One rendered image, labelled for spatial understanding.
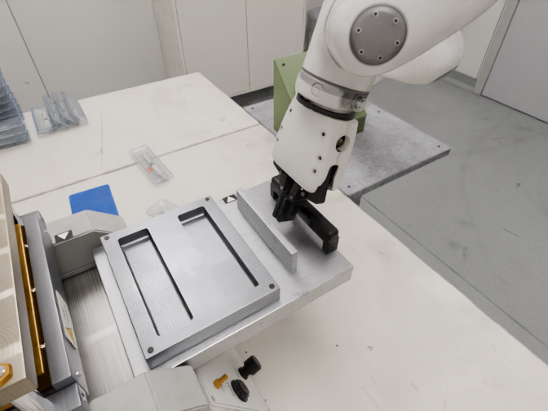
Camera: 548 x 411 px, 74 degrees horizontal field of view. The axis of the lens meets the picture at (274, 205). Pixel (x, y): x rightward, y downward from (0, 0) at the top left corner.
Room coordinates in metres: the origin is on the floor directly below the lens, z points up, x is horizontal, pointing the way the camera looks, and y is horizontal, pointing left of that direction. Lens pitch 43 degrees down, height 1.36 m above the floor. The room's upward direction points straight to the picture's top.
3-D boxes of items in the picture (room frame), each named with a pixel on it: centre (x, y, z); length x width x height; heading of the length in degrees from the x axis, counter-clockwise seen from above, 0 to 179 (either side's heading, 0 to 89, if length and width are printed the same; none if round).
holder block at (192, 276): (0.30, 0.12, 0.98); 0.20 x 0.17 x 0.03; 32
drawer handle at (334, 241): (0.39, -0.04, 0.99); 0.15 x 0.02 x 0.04; 32
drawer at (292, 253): (0.32, 0.07, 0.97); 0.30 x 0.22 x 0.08; 122
